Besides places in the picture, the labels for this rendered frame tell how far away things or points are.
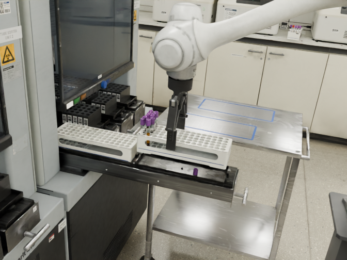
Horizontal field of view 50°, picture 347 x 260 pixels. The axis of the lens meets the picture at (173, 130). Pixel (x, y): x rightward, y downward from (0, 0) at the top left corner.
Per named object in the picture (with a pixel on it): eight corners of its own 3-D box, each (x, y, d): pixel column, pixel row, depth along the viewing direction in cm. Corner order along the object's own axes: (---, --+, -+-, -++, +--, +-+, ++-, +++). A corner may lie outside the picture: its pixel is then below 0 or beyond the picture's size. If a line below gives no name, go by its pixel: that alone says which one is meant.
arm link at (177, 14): (168, 51, 115) (158, 61, 103) (171, -1, 108) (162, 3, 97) (202, 55, 113) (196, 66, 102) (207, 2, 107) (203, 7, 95)
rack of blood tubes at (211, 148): (136, 151, 121) (136, 134, 118) (146, 139, 130) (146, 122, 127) (225, 169, 114) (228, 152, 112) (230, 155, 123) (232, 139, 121)
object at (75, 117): (87, 117, 153) (87, 103, 150) (91, 118, 152) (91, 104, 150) (72, 128, 142) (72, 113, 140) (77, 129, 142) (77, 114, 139)
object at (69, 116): (82, 116, 153) (81, 102, 151) (87, 117, 153) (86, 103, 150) (67, 127, 143) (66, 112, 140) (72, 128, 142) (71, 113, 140)
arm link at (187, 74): (200, 57, 113) (198, 75, 115) (171, 52, 115) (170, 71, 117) (193, 63, 105) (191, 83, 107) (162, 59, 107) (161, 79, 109)
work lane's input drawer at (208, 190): (41, 165, 132) (39, 143, 129) (62, 148, 144) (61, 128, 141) (244, 212, 116) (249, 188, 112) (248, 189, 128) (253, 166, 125)
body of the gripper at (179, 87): (189, 82, 107) (186, 111, 111) (195, 74, 115) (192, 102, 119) (164, 78, 109) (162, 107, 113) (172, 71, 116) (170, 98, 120)
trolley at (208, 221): (137, 270, 187) (144, 122, 152) (167, 217, 227) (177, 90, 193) (271, 312, 170) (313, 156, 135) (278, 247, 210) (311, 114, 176)
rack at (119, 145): (51, 148, 130) (50, 132, 128) (66, 136, 139) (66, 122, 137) (130, 165, 124) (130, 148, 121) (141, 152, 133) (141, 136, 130)
